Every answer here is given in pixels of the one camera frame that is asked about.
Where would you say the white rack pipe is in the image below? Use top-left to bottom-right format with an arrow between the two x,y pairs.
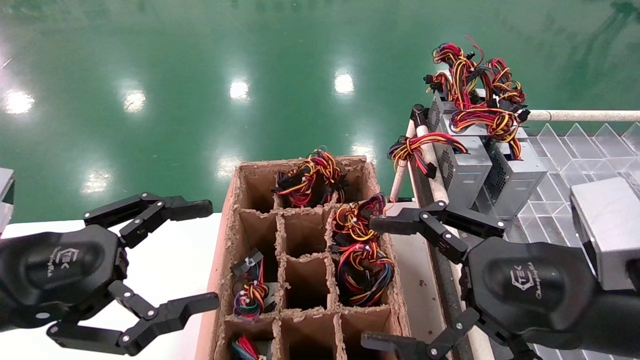
416,125 -> 496,360
389,120 -> 417,202
525,110 -> 640,123

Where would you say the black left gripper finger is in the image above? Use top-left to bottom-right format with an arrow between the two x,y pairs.
83,192 -> 214,249
46,281 -> 221,357

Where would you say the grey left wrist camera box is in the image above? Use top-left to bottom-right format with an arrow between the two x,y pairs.
0,167 -> 16,236

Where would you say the grey power supply with wires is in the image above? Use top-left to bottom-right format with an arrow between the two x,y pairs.
450,107 -> 548,221
387,132 -> 493,211
479,57 -> 528,112
424,36 -> 483,133

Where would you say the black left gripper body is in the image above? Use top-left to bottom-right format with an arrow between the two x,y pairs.
0,225 -> 128,332

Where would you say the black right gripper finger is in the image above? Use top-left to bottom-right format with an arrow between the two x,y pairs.
370,201 -> 506,264
361,307 -> 480,360

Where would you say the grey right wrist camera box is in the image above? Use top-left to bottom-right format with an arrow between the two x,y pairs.
570,177 -> 640,292

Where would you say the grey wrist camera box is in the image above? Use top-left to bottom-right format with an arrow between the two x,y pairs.
570,177 -> 640,292
0,167 -> 16,236

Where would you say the brown cardboard divider box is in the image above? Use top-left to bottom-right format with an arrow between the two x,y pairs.
195,156 -> 418,360

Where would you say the clear plastic ribbed sheet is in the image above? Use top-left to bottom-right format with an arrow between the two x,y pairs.
472,122 -> 640,360

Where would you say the power supply with wire bundle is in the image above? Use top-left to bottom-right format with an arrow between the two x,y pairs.
330,192 -> 388,251
230,335 -> 273,360
272,149 -> 349,208
336,242 -> 396,308
231,249 -> 278,321

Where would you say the black rack rail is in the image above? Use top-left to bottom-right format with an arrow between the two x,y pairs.
407,160 -> 476,360

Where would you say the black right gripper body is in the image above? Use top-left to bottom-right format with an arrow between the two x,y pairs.
461,236 -> 598,351

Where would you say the black pipe connector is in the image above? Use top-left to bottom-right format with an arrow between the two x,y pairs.
411,103 -> 431,128

